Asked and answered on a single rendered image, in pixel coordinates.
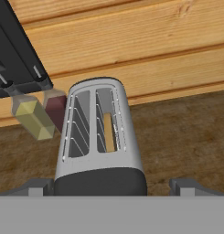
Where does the silver and black toaster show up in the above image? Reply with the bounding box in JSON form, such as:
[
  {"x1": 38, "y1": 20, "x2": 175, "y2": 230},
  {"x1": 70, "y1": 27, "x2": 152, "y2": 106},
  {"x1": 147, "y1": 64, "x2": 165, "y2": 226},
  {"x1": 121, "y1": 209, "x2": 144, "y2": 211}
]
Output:
[{"x1": 53, "y1": 77, "x2": 148, "y2": 197}]

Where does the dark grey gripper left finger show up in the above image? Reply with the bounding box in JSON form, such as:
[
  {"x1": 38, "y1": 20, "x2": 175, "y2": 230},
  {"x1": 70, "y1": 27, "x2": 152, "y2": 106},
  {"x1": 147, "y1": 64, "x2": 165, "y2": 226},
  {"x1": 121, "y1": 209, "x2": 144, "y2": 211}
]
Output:
[{"x1": 0, "y1": 178, "x2": 55, "y2": 197}]

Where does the bread slice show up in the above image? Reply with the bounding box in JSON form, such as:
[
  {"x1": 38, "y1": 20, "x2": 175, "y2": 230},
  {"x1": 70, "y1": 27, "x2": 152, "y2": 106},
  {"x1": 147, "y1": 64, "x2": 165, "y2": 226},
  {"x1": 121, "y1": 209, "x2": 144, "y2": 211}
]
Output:
[{"x1": 102, "y1": 112, "x2": 117, "y2": 153}]

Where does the yellow oil bottle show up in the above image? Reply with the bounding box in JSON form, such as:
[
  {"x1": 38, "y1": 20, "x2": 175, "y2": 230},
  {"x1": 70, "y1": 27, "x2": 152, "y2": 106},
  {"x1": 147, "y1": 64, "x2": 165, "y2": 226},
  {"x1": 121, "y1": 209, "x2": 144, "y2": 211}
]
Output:
[{"x1": 3, "y1": 82, "x2": 57, "y2": 141}]

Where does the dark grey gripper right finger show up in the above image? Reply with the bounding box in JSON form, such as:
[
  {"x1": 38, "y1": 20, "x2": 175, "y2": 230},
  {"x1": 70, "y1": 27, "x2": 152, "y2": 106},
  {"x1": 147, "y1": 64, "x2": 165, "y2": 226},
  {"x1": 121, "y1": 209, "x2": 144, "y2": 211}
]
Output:
[{"x1": 168, "y1": 178, "x2": 224, "y2": 197}]

